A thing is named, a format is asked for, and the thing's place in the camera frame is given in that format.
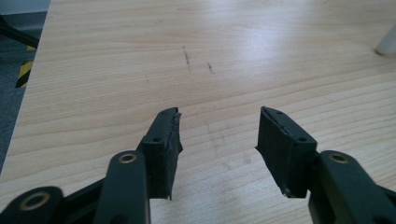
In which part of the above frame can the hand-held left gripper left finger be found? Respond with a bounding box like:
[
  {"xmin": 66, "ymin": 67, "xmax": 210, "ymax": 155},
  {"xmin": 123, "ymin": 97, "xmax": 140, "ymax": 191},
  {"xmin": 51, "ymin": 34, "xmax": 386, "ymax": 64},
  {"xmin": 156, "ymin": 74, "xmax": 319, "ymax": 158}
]
[{"xmin": 135, "ymin": 106, "xmax": 184, "ymax": 201}]

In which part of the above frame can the yellow black hazard tape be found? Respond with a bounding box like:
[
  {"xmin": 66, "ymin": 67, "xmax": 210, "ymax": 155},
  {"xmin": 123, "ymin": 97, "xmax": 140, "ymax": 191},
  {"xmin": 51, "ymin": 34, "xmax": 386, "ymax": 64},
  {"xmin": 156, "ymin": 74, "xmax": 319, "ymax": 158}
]
[{"xmin": 15, "ymin": 45, "xmax": 37, "ymax": 89}]

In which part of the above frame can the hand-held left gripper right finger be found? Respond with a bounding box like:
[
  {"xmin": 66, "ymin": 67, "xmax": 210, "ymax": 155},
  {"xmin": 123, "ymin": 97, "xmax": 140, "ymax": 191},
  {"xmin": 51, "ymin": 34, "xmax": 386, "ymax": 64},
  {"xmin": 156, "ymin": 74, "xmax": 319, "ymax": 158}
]
[{"xmin": 255, "ymin": 105, "xmax": 318, "ymax": 199}]

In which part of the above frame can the white cylindrical object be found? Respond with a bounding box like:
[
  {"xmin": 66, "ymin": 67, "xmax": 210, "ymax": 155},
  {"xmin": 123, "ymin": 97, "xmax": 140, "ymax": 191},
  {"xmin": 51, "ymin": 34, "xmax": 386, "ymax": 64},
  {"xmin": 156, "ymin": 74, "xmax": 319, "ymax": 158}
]
[{"xmin": 374, "ymin": 25, "xmax": 396, "ymax": 58}]

